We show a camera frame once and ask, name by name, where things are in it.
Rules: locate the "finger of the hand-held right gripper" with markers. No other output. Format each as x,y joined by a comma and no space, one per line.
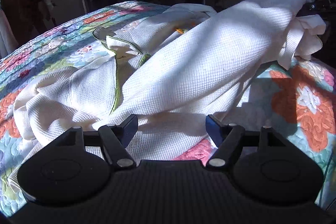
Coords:
312,6

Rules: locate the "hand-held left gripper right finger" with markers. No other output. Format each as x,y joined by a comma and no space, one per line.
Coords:
214,132

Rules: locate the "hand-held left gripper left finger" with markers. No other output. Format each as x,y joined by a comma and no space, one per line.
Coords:
130,132

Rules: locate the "white waffle-knit garment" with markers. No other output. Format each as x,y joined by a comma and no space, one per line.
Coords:
197,56

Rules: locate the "floral quilted bedspread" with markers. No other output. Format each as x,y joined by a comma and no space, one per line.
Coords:
302,108

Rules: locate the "white hanging cloth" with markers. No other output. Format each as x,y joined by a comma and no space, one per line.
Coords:
5,32

